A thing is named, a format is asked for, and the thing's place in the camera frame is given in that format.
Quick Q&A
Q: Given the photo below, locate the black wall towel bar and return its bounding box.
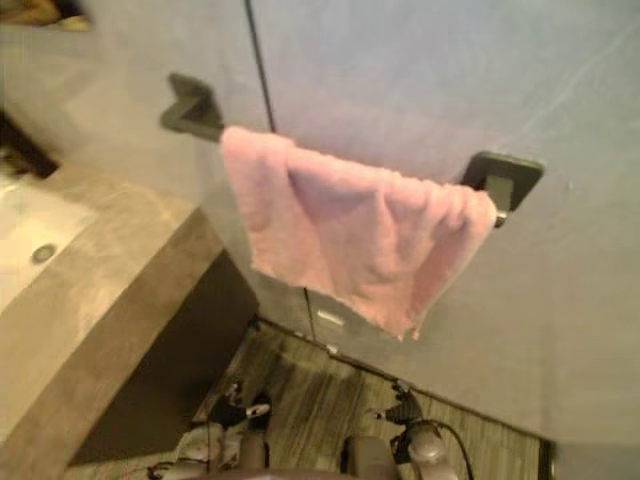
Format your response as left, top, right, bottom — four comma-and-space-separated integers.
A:
159, 72, 546, 230

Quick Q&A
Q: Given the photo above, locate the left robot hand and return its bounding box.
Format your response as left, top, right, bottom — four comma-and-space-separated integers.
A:
209, 382, 273, 430

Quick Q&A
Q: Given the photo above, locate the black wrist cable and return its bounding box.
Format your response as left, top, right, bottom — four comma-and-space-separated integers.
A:
429, 420, 476, 480

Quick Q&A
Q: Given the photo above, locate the pink towel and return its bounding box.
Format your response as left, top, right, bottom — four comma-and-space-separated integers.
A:
220, 125, 498, 343

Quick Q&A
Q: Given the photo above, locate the brown stone vanity counter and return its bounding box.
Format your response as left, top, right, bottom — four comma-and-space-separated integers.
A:
0, 164, 226, 480

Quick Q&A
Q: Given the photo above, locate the white sink basin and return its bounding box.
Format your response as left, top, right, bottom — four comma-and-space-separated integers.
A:
0, 179, 97, 312

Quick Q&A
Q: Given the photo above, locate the round metal sink drain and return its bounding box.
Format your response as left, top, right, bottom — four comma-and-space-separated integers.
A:
29, 242, 59, 265

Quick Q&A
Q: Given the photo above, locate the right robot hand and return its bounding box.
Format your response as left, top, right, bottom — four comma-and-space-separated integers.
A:
370, 379, 426, 451

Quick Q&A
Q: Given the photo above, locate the dark vanity cabinet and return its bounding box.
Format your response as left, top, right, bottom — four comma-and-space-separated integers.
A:
69, 248, 260, 467

